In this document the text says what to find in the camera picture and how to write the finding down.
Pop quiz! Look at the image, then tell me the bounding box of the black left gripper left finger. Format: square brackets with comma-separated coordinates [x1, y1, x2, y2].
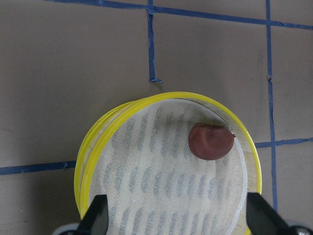
[77, 194, 108, 235]

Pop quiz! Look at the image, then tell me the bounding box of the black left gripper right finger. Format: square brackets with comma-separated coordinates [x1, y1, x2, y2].
[246, 192, 293, 235]

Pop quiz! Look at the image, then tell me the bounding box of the brown bun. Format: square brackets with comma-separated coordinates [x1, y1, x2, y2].
[188, 123, 235, 161]

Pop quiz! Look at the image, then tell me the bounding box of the yellow bamboo steamer far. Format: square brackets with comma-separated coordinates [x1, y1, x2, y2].
[74, 92, 262, 235]

